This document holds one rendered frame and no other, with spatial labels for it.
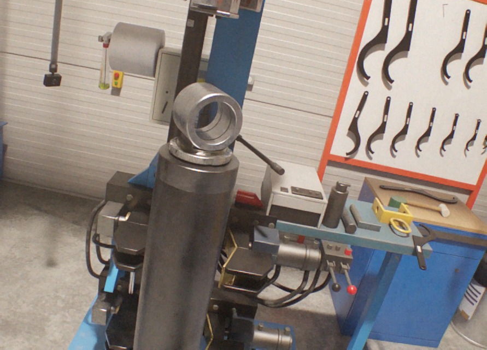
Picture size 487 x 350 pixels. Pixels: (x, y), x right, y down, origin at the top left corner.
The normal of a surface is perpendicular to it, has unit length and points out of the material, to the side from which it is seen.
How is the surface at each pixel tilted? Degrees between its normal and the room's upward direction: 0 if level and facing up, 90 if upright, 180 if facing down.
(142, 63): 109
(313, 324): 0
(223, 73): 90
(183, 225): 90
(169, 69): 90
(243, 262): 0
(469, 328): 93
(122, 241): 0
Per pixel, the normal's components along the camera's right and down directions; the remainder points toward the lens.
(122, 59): -0.09, 0.62
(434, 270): -0.03, 0.35
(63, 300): 0.20, -0.92
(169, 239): -0.31, 0.27
